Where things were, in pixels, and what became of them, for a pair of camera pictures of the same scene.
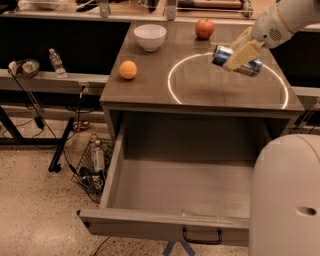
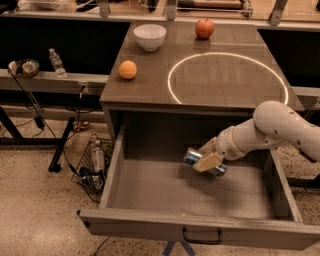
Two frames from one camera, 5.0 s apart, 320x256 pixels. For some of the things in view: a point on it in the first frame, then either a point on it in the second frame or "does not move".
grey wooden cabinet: (181, 79) does not move
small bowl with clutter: (24, 68) does not move
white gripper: (267, 29) to (227, 144)
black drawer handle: (202, 242) does not move
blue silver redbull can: (220, 55) to (191, 156)
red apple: (204, 29) does not move
